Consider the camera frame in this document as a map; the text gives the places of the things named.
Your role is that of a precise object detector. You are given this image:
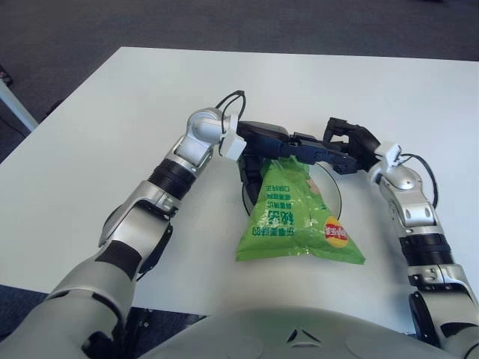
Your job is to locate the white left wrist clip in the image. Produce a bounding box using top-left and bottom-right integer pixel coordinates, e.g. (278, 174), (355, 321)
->
(219, 114), (247, 162)

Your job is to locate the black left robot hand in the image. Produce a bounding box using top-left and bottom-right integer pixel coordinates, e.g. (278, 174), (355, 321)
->
(236, 120), (356, 195)

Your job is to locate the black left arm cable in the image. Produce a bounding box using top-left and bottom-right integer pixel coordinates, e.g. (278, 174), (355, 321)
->
(134, 89), (247, 282)

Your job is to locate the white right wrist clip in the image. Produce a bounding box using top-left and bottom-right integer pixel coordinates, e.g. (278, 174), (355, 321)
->
(381, 143), (407, 169)

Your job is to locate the white side desk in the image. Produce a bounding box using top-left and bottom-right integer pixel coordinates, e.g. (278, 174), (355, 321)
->
(0, 78), (38, 132)

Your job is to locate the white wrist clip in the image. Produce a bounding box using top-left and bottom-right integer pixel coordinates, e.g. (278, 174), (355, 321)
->
(381, 143), (407, 169)
(219, 114), (247, 162)

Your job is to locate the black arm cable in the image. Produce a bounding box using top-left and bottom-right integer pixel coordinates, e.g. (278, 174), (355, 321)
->
(402, 152), (439, 206)
(134, 89), (247, 282)

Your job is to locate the grey robot torso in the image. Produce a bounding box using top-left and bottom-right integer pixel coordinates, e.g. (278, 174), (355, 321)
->
(138, 306), (461, 359)

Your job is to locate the green snack chip bag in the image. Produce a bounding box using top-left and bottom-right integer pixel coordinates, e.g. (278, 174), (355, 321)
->
(234, 156), (367, 266)

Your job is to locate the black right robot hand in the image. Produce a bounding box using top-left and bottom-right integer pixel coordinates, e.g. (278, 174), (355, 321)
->
(322, 117), (382, 175)

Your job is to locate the white plate black rim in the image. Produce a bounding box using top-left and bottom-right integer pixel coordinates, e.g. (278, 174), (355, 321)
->
(241, 160), (344, 221)

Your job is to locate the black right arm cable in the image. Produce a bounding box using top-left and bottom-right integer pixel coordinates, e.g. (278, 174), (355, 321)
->
(402, 152), (439, 206)

